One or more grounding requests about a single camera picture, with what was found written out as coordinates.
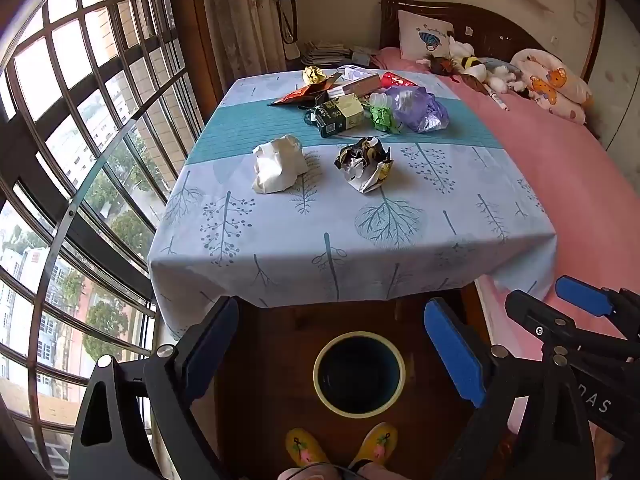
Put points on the white marker pen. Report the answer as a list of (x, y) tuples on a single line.
[(496, 97)]

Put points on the round cream rimmed waste bin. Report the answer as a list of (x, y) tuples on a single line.
[(360, 380)]

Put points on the white crumpled paper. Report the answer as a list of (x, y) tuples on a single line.
[(277, 165)]

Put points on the white pillow with blue print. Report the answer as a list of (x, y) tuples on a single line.
[(425, 35)]

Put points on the stack of papers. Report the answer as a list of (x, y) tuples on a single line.
[(322, 51)]

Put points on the brown fabric toy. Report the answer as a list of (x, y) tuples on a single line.
[(475, 84)]

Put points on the crumpled black gold wrapper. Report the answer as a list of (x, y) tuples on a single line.
[(362, 165)]

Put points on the purple plastic bag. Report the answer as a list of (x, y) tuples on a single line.
[(417, 107)]

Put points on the small grey blue box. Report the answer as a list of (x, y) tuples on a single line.
[(363, 56)]

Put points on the tree print light blue tablecloth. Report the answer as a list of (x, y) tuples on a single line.
[(300, 230)]

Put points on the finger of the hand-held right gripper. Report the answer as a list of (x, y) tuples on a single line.
[(582, 296), (540, 322)]

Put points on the dark green box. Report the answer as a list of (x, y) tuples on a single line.
[(340, 112)]

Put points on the bee plush toy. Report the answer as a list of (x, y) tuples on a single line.
[(471, 65)]

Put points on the person's left leg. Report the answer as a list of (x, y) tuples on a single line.
[(302, 474)]

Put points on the beige patterned curtain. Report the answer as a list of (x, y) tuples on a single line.
[(240, 20)]

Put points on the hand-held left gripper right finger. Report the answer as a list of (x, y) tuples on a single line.
[(452, 347)]

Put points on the person's right leg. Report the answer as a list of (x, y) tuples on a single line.
[(370, 472)]

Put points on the bed with pink sheet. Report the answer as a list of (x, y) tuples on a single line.
[(550, 170)]

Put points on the red gold packet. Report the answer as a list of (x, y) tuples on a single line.
[(395, 80)]

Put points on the cream bear print pillow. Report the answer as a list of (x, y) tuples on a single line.
[(550, 85)]

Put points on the strawberry print drink carton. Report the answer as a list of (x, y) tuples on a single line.
[(350, 89)]

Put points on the dark wooden nightstand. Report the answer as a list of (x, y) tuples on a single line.
[(295, 60)]

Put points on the bright green crumpled wrapper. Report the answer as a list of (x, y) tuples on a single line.
[(382, 117)]

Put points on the crumpled gold foil wrapper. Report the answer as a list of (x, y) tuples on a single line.
[(314, 74)]

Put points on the red orange snack bag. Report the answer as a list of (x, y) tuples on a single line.
[(297, 95)]

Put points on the person's leg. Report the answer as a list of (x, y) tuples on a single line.
[(302, 474), (370, 472)]

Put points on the metal window railing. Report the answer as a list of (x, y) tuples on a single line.
[(67, 212)]

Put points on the white and blue box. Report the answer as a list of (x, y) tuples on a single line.
[(352, 71)]

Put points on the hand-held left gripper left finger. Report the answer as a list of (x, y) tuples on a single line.
[(212, 345)]

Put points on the dark grid window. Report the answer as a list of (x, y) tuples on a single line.
[(75, 85)]

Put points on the white fluffy plush toy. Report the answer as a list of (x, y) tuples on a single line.
[(502, 77)]

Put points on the clear plastic cup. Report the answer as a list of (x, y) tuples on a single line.
[(378, 98)]

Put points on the brown feathered plush toy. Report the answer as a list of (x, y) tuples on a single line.
[(442, 65)]

